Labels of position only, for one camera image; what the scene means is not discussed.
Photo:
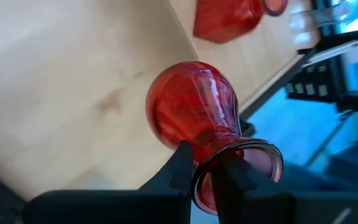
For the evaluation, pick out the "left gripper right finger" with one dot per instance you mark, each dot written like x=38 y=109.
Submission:
x=253 y=208

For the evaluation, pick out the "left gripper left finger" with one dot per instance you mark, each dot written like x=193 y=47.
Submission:
x=120 y=207

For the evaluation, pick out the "red bulbous glass vase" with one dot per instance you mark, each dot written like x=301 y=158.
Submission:
x=191 y=102

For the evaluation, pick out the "red square glass vase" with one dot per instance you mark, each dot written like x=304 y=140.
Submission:
x=225 y=21

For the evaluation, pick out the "black rack with white labels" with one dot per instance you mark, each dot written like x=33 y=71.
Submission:
x=317 y=98

